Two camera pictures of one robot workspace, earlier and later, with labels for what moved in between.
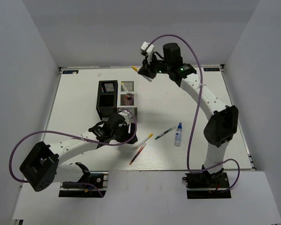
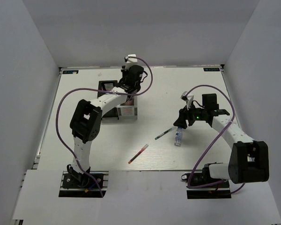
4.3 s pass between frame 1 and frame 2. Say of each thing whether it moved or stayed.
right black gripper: moved
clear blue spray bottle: stayed
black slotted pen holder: stayed
